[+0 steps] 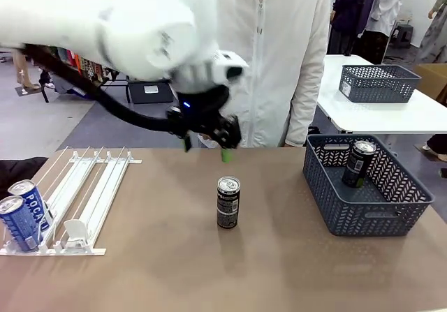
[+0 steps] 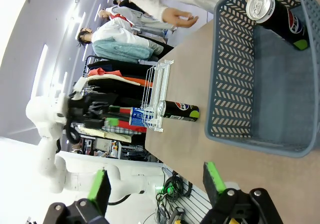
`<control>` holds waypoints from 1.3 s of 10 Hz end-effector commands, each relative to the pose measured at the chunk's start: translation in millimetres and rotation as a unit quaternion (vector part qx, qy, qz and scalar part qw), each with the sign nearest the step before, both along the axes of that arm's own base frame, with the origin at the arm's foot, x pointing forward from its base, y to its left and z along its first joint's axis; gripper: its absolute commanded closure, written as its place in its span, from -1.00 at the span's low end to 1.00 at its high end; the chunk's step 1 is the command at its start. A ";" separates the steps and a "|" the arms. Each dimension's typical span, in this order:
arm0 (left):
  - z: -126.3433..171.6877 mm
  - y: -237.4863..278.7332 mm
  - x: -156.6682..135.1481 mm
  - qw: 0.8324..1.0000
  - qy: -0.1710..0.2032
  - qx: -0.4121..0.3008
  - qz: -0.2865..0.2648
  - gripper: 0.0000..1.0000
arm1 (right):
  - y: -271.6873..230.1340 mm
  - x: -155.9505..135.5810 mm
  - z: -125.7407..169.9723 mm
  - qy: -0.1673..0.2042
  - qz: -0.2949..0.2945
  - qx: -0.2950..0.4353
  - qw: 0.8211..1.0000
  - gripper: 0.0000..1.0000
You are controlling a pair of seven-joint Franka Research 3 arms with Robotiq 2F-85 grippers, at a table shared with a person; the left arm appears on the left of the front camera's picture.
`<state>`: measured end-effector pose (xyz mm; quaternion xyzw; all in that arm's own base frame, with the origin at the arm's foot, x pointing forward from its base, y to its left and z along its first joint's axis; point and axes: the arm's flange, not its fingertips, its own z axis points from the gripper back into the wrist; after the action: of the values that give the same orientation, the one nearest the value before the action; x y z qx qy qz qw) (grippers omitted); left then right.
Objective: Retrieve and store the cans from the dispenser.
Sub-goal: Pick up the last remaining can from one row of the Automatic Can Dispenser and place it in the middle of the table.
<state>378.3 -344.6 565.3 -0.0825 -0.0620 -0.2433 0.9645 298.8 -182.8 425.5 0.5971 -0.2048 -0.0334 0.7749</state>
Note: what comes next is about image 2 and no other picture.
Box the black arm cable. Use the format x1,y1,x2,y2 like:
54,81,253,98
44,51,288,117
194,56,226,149
55,121,81,154
107,194,132,206

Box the black Pepsi can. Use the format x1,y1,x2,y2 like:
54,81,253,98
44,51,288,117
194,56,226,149
245,0,311,51
156,100,200,123

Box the person's right forearm white sleeve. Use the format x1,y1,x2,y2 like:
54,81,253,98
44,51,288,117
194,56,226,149
103,0,173,22

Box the plaid hanging shirt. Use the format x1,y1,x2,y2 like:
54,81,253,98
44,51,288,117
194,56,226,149
103,125,148,136

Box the blue-grey plastic basket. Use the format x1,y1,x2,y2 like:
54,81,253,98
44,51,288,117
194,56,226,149
204,0,320,158

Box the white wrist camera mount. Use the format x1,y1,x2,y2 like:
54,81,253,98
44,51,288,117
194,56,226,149
72,78,88,100

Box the black hanging garment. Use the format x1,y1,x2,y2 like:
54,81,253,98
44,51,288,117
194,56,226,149
87,60,161,76

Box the person's right hand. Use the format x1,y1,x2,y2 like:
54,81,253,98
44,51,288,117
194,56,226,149
162,8,200,29

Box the dark-haired figure dark clothes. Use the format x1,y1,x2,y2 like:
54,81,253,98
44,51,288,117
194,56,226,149
112,0,147,16

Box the black clothes rack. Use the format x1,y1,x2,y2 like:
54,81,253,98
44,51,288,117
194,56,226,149
82,55,101,79

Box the black floor cable bundle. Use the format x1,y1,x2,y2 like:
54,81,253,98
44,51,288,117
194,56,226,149
156,167,193,224

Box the cluttered equipment shelf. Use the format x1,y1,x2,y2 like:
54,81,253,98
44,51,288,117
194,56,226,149
72,133,161,162

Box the white ceiling light strip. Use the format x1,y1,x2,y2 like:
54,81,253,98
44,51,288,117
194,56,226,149
61,71,69,89
32,43,50,89

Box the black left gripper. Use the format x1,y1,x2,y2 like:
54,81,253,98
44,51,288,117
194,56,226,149
67,95,132,129

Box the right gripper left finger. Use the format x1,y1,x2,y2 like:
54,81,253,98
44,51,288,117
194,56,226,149
43,169,112,224

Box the black hanging garments bundle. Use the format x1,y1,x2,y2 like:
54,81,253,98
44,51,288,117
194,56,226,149
87,80,151,107

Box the white wire can dispenser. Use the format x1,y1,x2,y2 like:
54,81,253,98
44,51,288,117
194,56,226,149
140,59,175,133

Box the dark-haired mannequin white shirt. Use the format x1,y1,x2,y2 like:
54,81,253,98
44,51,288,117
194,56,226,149
76,17,175,59

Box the cream hanging garment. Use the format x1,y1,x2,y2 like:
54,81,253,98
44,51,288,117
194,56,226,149
86,75,142,86

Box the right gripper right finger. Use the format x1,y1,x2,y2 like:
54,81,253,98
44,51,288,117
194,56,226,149
199,161,285,224

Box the bald mannequin grey clothes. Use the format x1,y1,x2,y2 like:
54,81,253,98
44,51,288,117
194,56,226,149
98,5,179,33

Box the grey ribbed floor panel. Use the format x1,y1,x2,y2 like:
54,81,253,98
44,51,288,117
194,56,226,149
162,176,216,224

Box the orange-red hanging garment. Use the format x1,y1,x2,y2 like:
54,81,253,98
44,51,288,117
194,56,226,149
87,68,153,87

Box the pale yellow hanging garment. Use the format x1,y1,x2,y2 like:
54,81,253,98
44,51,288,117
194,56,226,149
79,127,133,143

